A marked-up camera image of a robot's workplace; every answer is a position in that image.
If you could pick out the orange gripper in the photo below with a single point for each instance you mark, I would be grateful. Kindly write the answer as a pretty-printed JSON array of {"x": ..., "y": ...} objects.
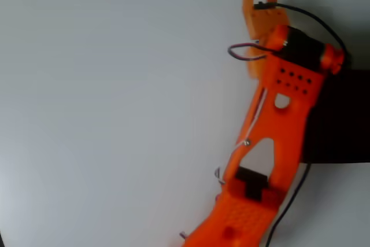
[{"x": 251, "y": 15}]

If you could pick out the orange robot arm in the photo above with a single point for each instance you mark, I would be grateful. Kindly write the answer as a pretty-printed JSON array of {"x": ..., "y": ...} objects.
[{"x": 289, "y": 131}]

